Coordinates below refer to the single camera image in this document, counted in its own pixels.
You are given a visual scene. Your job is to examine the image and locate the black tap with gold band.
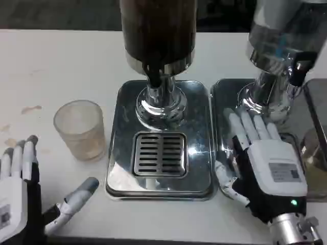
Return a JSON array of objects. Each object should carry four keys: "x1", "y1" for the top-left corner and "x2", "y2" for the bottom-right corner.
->
[{"x1": 290, "y1": 52, "x2": 318, "y2": 87}]

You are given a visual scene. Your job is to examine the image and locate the clear ribbed glass cup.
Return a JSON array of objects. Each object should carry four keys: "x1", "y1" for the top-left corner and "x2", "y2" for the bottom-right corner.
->
[{"x1": 53, "y1": 100, "x2": 107, "y2": 162}]

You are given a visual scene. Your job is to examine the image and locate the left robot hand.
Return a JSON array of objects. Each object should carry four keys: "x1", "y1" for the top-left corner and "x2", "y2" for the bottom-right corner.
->
[{"x1": 0, "y1": 135, "x2": 100, "y2": 245}]

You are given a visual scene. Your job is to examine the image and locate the black dispenser tap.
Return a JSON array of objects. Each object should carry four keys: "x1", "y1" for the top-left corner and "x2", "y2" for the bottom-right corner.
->
[{"x1": 143, "y1": 62, "x2": 162, "y2": 88}]

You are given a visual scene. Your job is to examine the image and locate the steel drip tray with grid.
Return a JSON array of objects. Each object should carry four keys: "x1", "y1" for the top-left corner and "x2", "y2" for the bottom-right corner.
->
[{"x1": 105, "y1": 80, "x2": 215, "y2": 202}]

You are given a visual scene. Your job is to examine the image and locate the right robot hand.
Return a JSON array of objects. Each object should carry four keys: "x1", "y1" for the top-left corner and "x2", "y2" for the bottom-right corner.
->
[{"x1": 215, "y1": 108, "x2": 308, "y2": 225}]

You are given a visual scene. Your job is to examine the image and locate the clear drink dispenser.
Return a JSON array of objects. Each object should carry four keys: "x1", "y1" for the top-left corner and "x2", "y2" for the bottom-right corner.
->
[{"x1": 236, "y1": 0, "x2": 327, "y2": 120}]

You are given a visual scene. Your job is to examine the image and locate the dark drink dispenser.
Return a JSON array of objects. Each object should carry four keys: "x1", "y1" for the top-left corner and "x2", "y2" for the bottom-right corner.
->
[{"x1": 119, "y1": 0, "x2": 197, "y2": 130}]

